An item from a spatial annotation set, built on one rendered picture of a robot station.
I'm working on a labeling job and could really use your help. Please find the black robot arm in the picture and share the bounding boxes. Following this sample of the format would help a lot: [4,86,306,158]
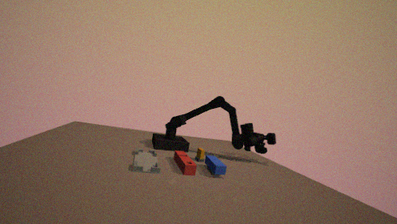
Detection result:
[163,96,267,154]

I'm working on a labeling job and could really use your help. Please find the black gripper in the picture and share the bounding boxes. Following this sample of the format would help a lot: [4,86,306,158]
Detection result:
[252,132,276,146]

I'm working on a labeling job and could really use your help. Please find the yellow-brown rectangular block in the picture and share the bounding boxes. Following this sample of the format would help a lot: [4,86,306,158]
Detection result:
[196,148,205,159]

